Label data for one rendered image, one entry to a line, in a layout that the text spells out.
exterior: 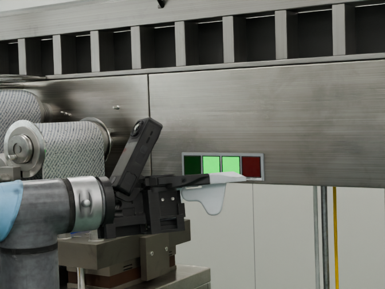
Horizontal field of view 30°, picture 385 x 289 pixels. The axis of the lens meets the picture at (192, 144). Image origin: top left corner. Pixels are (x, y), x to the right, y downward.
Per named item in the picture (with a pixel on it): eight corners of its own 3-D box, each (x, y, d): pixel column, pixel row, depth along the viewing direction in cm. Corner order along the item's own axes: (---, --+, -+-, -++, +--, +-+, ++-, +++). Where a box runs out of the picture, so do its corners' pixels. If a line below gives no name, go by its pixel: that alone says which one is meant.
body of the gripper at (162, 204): (167, 229, 108) (91, 238, 102) (162, 172, 108) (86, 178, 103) (190, 229, 101) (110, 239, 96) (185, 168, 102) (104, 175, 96)
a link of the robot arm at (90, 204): (57, 179, 101) (74, 175, 94) (87, 176, 103) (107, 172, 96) (61, 232, 100) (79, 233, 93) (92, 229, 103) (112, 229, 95)
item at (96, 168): (45, 239, 182) (42, 166, 181) (105, 225, 201) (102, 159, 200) (46, 239, 181) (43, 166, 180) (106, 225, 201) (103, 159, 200)
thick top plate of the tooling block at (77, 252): (47, 264, 176) (46, 239, 176) (145, 236, 210) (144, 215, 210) (97, 270, 168) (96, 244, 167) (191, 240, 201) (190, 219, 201)
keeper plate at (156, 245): (141, 280, 182) (139, 237, 181) (163, 272, 190) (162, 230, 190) (148, 281, 180) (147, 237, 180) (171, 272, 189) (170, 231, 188)
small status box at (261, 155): (181, 178, 196) (181, 152, 196) (183, 178, 197) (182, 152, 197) (263, 180, 183) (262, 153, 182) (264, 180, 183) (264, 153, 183)
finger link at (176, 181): (213, 186, 103) (154, 191, 104) (212, 173, 103) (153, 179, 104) (208, 186, 98) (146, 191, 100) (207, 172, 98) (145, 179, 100)
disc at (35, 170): (4, 176, 188) (2, 120, 187) (6, 176, 188) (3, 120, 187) (45, 178, 180) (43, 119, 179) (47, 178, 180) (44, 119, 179)
